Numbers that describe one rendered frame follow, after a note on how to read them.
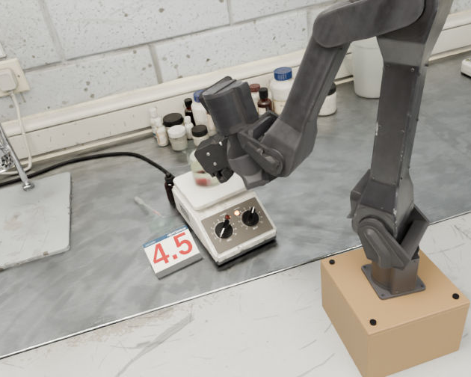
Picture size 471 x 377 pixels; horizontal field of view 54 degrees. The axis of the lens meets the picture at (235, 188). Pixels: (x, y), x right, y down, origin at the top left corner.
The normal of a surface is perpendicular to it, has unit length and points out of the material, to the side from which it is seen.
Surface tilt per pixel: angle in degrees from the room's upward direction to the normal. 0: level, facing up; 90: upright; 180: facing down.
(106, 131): 90
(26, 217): 0
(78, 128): 90
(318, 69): 87
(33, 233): 0
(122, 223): 0
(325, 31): 87
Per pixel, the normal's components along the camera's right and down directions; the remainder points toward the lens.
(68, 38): 0.27, 0.54
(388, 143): -0.56, 0.51
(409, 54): -0.46, 0.85
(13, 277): -0.14, -0.80
